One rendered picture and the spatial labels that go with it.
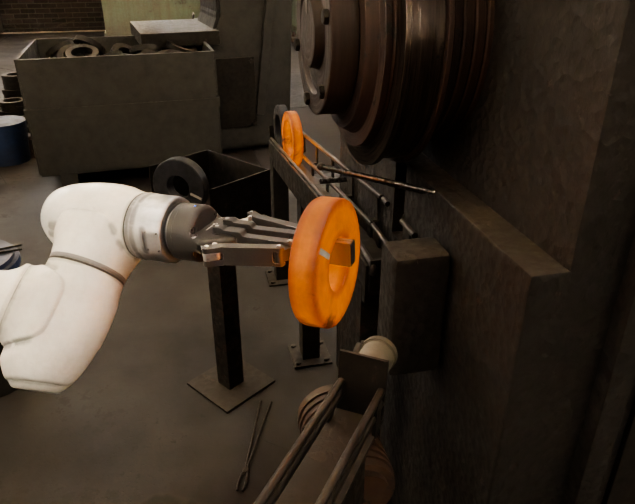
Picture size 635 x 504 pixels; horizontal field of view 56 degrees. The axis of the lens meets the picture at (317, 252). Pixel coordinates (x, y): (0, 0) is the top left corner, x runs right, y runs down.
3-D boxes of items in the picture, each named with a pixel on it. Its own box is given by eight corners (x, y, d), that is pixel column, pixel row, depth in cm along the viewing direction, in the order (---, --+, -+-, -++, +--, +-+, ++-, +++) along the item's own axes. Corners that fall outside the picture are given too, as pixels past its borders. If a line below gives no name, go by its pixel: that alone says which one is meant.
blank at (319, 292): (347, 334, 77) (323, 329, 78) (368, 218, 79) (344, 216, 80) (304, 321, 62) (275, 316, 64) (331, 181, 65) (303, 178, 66)
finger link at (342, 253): (297, 234, 71) (295, 237, 71) (352, 241, 69) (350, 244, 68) (299, 257, 73) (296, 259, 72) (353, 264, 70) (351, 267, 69)
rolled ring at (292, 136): (290, 177, 206) (299, 176, 207) (296, 140, 191) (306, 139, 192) (279, 138, 216) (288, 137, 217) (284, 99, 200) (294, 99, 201)
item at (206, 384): (225, 349, 206) (207, 149, 173) (278, 382, 190) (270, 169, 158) (176, 377, 193) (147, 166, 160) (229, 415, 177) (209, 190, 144)
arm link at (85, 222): (177, 211, 86) (145, 294, 82) (93, 201, 92) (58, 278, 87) (138, 171, 77) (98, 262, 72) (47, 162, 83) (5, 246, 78)
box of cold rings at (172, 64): (207, 140, 430) (197, 24, 394) (225, 178, 359) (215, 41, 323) (56, 153, 403) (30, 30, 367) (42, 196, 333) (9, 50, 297)
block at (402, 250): (426, 345, 115) (438, 233, 104) (443, 371, 108) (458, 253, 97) (374, 352, 113) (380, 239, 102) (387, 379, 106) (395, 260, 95)
